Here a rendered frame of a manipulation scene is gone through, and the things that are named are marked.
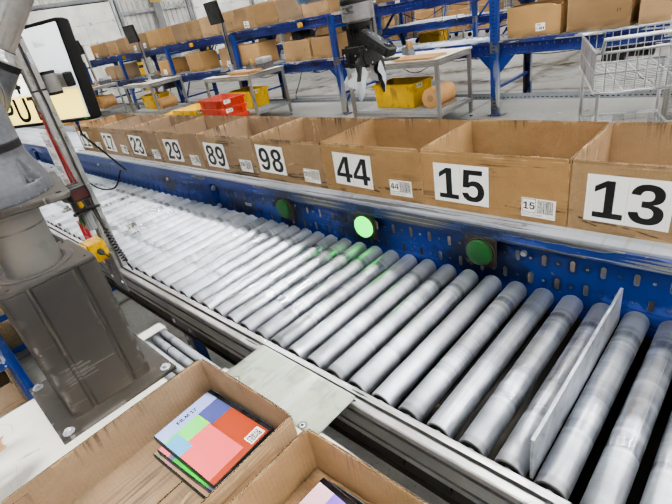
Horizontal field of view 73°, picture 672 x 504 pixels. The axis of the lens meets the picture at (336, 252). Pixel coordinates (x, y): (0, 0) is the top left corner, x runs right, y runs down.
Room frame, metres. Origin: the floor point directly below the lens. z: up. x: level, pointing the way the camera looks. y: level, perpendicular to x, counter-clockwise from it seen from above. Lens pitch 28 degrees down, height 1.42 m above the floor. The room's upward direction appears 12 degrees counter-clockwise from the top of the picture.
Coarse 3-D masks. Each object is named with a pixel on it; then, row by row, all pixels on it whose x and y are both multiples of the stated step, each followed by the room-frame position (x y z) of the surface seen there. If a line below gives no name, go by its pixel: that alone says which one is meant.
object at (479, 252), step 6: (474, 240) 1.01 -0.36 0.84; (480, 240) 1.00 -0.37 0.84; (468, 246) 1.02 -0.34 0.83; (474, 246) 1.00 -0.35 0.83; (480, 246) 0.99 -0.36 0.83; (486, 246) 0.98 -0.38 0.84; (468, 252) 1.02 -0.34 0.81; (474, 252) 1.00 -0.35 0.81; (480, 252) 0.99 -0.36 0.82; (486, 252) 0.98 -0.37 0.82; (474, 258) 1.00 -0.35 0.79; (480, 258) 0.99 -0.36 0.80; (486, 258) 0.98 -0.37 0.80; (480, 264) 1.00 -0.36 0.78
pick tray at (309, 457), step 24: (312, 432) 0.51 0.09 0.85; (288, 456) 0.49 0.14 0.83; (312, 456) 0.51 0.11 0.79; (336, 456) 0.47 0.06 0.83; (264, 480) 0.45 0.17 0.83; (288, 480) 0.48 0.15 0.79; (312, 480) 0.49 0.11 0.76; (336, 480) 0.48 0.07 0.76; (360, 480) 0.44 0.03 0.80; (384, 480) 0.41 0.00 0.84
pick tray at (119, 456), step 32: (192, 384) 0.72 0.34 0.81; (224, 384) 0.70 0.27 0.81; (128, 416) 0.64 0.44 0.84; (160, 416) 0.67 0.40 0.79; (256, 416) 0.64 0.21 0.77; (288, 416) 0.55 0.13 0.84; (96, 448) 0.59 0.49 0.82; (128, 448) 0.62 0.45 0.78; (256, 448) 0.50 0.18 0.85; (32, 480) 0.52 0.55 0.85; (64, 480) 0.55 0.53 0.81; (96, 480) 0.57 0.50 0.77; (128, 480) 0.56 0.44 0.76; (160, 480) 0.55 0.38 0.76; (224, 480) 0.45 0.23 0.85
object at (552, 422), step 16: (608, 320) 0.69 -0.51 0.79; (592, 336) 0.63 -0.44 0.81; (608, 336) 0.70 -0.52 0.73; (592, 352) 0.62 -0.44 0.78; (576, 368) 0.57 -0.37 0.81; (592, 368) 0.63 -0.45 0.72; (576, 384) 0.57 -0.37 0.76; (560, 400) 0.51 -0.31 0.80; (544, 416) 0.48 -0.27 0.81; (560, 416) 0.52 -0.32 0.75; (544, 432) 0.47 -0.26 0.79; (544, 448) 0.47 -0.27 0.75
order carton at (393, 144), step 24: (384, 120) 1.65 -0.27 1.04; (408, 120) 1.57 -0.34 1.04; (432, 120) 1.50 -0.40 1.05; (456, 120) 1.43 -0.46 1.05; (336, 144) 1.43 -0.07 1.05; (360, 144) 1.62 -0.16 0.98; (384, 144) 1.66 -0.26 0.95; (408, 144) 1.58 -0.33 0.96; (384, 168) 1.30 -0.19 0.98; (408, 168) 1.23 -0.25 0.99; (360, 192) 1.38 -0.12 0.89; (384, 192) 1.31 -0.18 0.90
